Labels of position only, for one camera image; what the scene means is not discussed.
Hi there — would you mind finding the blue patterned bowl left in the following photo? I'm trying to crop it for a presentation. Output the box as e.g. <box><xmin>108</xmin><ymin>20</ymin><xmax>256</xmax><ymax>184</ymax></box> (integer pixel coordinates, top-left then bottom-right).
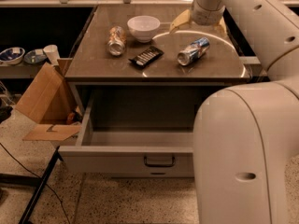
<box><xmin>0</xmin><ymin>47</ymin><xmax>25</xmax><ymax>65</ymax></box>

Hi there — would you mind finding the blue patterned bowl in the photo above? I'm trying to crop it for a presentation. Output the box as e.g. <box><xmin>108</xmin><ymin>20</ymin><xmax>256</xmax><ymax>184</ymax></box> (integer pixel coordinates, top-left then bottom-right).
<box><xmin>0</xmin><ymin>47</ymin><xmax>25</xmax><ymax>65</ymax></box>
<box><xmin>23</xmin><ymin>49</ymin><xmax>47</xmax><ymax>65</ymax></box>

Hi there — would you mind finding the blue silver redbull can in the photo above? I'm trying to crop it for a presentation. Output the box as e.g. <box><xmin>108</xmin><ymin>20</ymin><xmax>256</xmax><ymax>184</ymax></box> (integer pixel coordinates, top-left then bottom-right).
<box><xmin>177</xmin><ymin>37</ymin><xmax>210</xmax><ymax>66</ymax></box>

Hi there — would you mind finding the white paper cup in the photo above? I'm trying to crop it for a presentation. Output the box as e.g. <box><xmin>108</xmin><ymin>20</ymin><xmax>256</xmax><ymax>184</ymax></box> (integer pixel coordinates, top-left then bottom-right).
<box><xmin>43</xmin><ymin>45</ymin><xmax>60</xmax><ymax>64</ymax></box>

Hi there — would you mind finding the black drawer handle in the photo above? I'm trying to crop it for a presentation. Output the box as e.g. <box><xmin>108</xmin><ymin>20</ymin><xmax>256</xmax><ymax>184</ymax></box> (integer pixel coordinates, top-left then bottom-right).
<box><xmin>143</xmin><ymin>156</ymin><xmax>176</xmax><ymax>168</ymax></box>

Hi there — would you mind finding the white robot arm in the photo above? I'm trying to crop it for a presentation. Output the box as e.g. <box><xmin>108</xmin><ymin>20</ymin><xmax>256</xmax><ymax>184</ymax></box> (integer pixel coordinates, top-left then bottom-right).
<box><xmin>191</xmin><ymin>0</ymin><xmax>299</xmax><ymax>224</ymax></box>

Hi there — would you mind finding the open grey top drawer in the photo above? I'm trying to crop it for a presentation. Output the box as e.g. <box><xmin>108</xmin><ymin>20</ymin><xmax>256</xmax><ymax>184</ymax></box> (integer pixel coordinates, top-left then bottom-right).
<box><xmin>59</xmin><ymin>87</ymin><xmax>196</xmax><ymax>177</ymax></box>

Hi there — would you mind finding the brown cardboard box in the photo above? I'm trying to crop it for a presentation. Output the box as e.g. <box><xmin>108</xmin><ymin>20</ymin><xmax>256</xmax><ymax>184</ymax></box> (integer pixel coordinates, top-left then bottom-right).
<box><xmin>15</xmin><ymin>63</ymin><xmax>80</xmax><ymax>142</ymax></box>

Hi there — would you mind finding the white bowl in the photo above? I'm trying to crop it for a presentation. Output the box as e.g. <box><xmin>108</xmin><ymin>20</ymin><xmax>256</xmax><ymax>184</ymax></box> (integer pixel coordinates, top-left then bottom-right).
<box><xmin>127</xmin><ymin>15</ymin><xmax>161</xmax><ymax>43</ymax></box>

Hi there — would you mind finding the grey drawer cabinet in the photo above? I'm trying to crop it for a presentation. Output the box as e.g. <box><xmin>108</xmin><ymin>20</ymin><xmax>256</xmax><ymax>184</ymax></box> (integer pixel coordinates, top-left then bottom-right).
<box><xmin>64</xmin><ymin>4</ymin><xmax>251</xmax><ymax>179</ymax></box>

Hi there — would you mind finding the black metal stand leg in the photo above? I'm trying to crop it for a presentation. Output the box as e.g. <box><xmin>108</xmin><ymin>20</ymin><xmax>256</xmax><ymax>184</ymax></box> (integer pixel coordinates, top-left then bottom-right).
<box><xmin>0</xmin><ymin>149</ymin><xmax>61</xmax><ymax>224</ymax></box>

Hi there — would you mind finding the black floor cable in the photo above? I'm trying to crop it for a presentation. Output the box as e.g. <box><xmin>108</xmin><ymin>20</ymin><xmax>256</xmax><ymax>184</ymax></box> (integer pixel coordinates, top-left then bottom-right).
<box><xmin>0</xmin><ymin>142</ymin><xmax>72</xmax><ymax>224</ymax></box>

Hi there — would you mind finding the blue patterned bowl right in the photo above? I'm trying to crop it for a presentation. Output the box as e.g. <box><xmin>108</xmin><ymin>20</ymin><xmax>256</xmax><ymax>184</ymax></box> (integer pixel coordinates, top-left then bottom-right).
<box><xmin>23</xmin><ymin>49</ymin><xmax>47</xmax><ymax>65</ymax></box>

